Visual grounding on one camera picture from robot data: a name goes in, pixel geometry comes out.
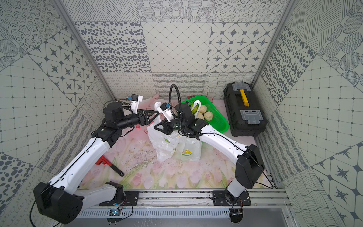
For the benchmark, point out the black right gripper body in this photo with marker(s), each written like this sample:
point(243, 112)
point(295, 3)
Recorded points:
point(178, 125)

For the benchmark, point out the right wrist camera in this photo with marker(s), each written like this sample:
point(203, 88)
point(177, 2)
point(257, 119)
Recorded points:
point(165, 110)

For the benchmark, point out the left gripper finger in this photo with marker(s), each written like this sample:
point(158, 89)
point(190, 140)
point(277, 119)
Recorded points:
point(146, 120)
point(149, 113)

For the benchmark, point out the white pear centre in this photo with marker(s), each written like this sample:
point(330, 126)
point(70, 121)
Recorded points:
point(200, 116)

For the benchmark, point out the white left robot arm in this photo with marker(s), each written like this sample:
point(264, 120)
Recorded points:
point(60, 199)

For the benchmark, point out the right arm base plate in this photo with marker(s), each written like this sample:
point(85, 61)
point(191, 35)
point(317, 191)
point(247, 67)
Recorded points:
point(224, 198)

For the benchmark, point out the white pear top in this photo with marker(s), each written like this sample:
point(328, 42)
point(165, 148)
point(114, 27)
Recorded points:
point(203, 109)

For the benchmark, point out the green pear top back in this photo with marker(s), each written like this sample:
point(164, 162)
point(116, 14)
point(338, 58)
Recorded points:
point(195, 109)

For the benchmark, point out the green plastic basket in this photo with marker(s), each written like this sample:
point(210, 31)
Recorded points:
point(219, 122)

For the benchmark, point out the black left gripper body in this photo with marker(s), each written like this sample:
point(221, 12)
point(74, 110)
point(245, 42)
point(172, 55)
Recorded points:
point(142, 117)

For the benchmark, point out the black plastic toolbox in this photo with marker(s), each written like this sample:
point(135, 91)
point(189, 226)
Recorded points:
point(244, 112)

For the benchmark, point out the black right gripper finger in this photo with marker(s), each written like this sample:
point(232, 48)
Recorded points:
point(163, 129)
point(163, 124)

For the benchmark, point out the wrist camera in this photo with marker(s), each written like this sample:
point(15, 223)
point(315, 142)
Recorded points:
point(165, 110)
point(135, 100)

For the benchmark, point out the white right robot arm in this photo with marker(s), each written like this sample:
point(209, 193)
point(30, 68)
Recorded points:
point(248, 160)

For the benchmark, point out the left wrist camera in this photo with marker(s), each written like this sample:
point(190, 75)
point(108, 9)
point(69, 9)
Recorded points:
point(135, 100)

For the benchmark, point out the pink patterned plastic bag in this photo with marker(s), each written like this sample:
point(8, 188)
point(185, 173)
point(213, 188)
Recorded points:
point(132, 128)

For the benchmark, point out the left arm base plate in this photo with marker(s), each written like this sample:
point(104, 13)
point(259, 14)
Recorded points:
point(124, 198)

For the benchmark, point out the red handled tool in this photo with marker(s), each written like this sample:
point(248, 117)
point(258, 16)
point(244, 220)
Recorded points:
point(104, 161)

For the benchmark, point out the floral pink table mat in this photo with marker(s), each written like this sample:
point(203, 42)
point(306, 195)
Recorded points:
point(136, 157)

